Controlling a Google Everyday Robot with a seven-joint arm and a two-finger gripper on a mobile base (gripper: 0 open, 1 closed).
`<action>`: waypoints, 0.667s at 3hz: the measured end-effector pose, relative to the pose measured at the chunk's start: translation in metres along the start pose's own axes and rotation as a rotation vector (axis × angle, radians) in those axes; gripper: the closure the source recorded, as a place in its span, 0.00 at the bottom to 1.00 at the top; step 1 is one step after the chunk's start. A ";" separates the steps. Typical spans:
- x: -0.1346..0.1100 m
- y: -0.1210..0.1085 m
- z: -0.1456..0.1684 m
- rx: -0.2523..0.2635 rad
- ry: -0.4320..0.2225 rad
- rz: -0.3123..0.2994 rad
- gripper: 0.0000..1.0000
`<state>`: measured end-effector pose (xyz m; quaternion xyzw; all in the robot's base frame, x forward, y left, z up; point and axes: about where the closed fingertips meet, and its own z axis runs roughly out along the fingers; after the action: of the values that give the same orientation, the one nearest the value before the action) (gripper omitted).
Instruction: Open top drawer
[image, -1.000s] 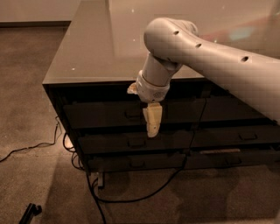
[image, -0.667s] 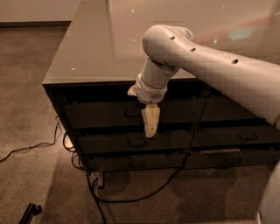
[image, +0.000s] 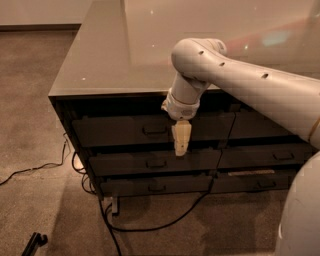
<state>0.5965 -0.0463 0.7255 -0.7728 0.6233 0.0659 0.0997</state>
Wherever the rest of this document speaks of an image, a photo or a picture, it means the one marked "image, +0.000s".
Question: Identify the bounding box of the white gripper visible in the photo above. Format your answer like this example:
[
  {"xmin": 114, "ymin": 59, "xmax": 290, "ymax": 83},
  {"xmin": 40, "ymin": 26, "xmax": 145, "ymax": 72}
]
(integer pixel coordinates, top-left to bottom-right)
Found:
[{"xmin": 161, "ymin": 89, "xmax": 200, "ymax": 157}]

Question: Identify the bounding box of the white robot base shell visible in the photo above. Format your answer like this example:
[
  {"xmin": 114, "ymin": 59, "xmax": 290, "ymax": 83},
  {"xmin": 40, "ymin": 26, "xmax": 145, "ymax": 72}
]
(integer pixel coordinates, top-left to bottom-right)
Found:
[{"xmin": 275, "ymin": 152, "xmax": 320, "ymax": 256}]

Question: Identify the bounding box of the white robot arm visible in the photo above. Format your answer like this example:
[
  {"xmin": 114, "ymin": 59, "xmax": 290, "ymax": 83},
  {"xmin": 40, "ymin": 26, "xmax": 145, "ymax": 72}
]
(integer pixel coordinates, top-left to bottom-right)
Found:
[{"xmin": 162, "ymin": 38, "xmax": 320, "ymax": 156}]

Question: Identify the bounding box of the grey glossy top cabinet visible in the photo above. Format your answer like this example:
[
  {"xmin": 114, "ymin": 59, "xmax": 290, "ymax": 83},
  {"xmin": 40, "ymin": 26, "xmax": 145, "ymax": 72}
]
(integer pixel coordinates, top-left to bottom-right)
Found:
[{"xmin": 49, "ymin": 0, "xmax": 319, "ymax": 198}]

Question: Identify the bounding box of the black object on floor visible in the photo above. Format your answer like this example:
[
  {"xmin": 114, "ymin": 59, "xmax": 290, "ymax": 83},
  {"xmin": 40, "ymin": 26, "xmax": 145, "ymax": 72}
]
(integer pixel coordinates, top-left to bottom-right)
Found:
[{"xmin": 21, "ymin": 232, "xmax": 48, "ymax": 256}]

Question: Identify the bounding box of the thick black floor cable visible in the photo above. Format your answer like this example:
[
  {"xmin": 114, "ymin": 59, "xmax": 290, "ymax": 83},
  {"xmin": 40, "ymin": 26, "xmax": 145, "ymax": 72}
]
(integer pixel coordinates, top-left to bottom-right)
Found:
[{"xmin": 98, "ymin": 186, "xmax": 214, "ymax": 256}]

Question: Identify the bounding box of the thin black floor cable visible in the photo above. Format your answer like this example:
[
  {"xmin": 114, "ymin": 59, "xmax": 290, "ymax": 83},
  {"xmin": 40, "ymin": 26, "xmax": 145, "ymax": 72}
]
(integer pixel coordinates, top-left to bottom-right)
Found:
[{"xmin": 0, "ymin": 133, "xmax": 72, "ymax": 187}]

